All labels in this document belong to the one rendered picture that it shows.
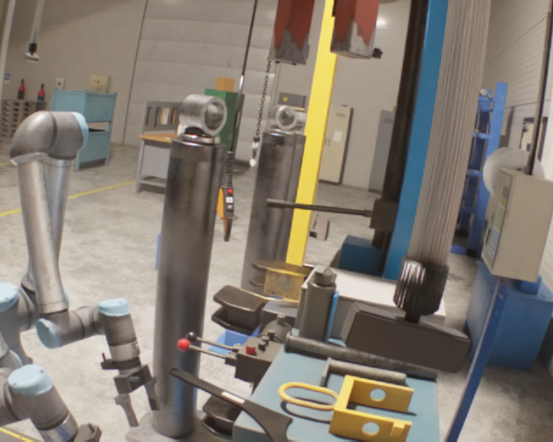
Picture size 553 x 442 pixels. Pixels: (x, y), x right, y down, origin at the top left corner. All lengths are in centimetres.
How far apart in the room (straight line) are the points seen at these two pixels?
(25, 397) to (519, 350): 362
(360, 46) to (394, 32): 1097
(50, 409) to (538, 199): 174
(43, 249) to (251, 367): 64
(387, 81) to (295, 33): 1054
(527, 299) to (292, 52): 269
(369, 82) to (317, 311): 1134
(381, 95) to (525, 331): 922
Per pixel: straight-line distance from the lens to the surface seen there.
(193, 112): 194
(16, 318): 169
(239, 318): 175
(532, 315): 403
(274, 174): 318
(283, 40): 199
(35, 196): 143
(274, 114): 320
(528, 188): 199
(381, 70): 1253
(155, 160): 793
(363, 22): 171
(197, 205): 194
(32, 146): 143
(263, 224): 324
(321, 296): 132
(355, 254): 199
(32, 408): 109
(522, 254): 203
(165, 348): 217
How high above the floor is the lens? 166
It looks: 12 degrees down
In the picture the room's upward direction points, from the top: 9 degrees clockwise
